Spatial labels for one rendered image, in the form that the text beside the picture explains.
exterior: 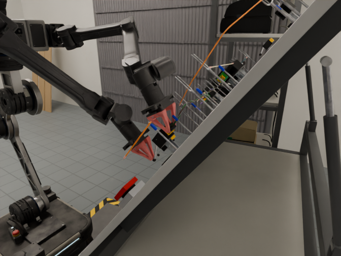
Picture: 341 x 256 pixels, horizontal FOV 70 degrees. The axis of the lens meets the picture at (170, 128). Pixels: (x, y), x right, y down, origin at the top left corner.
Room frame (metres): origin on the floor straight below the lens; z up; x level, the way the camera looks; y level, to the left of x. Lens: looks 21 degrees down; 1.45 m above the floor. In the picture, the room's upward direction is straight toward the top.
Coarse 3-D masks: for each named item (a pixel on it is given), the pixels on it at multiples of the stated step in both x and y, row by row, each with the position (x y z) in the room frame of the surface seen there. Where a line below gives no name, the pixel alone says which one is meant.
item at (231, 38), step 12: (216, 0) 1.61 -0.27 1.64; (216, 12) 1.61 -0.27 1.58; (216, 24) 1.62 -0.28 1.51; (216, 36) 1.63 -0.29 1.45; (228, 36) 1.61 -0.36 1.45; (240, 36) 1.58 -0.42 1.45; (252, 36) 1.55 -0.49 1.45; (264, 36) 1.52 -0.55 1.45; (276, 36) 1.49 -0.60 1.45; (228, 48) 2.12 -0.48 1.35; (228, 60) 2.12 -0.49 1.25; (264, 108) 1.46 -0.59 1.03; (276, 108) 1.44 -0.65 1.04; (276, 120) 1.43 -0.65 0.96; (276, 132) 1.42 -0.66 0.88; (264, 144) 1.73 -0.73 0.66; (276, 144) 1.42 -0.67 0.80
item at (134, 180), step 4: (132, 180) 0.50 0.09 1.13; (136, 180) 0.50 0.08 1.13; (128, 184) 0.48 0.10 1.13; (132, 184) 0.49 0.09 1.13; (124, 188) 0.47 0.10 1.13; (128, 188) 0.47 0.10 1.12; (120, 192) 0.47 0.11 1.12; (124, 192) 0.47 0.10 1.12; (116, 196) 0.48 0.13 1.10; (120, 196) 0.47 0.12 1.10; (124, 196) 0.48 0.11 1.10; (116, 200) 0.48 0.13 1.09
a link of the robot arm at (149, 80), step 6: (144, 66) 0.75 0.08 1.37; (150, 66) 0.75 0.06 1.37; (138, 72) 0.71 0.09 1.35; (144, 72) 0.71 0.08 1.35; (150, 72) 0.73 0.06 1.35; (156, 72) 0.74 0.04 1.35; (138, 78) 0.71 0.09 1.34; (144, 78) 0.71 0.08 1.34; (150, 78) 0.72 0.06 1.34; (156, 78) 0.75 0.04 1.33; (138, 84) 0.72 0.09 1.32; (144, 84) 0.71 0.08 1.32
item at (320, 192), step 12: (312, 132) 1.14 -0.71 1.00; (312, 144) 1.00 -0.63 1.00; (312, 156) 0.88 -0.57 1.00; (312, 168) 0.79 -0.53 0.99; (312, 180) 0.74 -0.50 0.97; (324, 180) 0.71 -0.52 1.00; (324, 192) 0.64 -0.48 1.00; (324, 204) 0.58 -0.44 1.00; (324, 216) 0.53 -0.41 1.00; (324, 228) 0.49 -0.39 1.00; (324, 240) 0.45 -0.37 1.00; (324, 252) 0.42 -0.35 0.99; (336, 252) 0.38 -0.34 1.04
